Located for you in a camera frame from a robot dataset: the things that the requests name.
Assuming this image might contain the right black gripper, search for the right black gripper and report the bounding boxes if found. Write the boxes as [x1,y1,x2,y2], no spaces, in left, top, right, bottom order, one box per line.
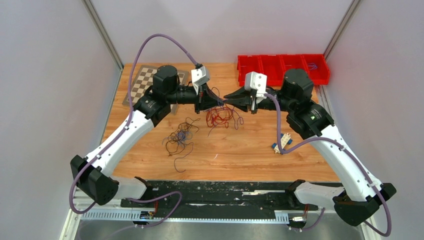
[222,84,295,114]

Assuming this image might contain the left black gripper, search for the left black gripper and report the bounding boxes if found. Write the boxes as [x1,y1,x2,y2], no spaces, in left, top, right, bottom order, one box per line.
[166,82,225,115]

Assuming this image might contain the purple wire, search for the purple wire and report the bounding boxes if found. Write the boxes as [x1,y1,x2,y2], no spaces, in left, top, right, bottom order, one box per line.
[211,87,245,131]

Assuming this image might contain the brown wire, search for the brown wire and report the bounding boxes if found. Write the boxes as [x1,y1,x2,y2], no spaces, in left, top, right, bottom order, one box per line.
[162,116,202,174]

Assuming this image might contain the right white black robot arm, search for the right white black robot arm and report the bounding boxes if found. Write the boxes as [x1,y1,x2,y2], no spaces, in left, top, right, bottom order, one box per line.
[224,68,396,226]

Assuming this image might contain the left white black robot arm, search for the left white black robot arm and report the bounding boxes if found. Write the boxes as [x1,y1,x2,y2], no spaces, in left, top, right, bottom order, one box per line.
[70,64,223,207]

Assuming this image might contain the red bin far left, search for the red bin far left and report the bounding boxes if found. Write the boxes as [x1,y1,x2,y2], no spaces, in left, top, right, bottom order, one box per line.
[237,55,264,87]

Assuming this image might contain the red bin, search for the red bin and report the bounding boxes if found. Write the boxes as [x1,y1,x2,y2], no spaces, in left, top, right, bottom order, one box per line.
[303,54,331,86]
[278,54,309,86]
[237,55,264,87]
[259,54,284,87]

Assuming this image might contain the white blue toy block car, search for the white blue toy block car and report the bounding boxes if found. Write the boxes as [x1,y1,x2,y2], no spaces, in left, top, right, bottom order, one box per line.
[271,133,293,154]

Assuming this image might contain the wooden chessboard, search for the wooden chessboard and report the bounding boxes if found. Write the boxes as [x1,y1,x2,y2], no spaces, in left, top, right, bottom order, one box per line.
[122,65,189,106]

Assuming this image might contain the red bin far right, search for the red bin far right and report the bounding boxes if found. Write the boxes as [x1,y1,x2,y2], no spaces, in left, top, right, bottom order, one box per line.
[303,54,331,86]

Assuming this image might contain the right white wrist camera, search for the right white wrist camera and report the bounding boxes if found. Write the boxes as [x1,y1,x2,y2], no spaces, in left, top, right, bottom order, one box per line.
[244,71,268,104]

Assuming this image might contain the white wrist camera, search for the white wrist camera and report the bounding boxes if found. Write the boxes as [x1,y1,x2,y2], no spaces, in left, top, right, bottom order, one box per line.
[244,71,268,104]
[191,66,210,95]

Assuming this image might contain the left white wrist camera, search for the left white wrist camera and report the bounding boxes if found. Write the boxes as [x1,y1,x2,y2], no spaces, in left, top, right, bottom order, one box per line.
[191,66,210,95]

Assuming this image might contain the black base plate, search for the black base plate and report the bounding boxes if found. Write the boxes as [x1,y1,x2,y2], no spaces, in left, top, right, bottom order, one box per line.
[109,179,353,220]

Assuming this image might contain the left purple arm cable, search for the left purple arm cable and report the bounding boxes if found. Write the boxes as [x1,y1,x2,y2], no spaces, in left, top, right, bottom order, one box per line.
[68,33,201,229]

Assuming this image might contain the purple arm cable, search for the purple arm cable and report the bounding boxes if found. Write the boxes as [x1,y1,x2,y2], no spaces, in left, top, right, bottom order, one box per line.
[68,33,201,229]
[264,93,393,237]

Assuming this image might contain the aluminium frame rail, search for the aluminium frame rail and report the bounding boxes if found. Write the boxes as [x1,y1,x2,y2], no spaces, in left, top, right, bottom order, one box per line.
[70,190,374,240]

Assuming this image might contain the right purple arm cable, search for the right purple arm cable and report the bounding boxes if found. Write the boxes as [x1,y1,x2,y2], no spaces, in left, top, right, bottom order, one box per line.
[264,93,393,237]

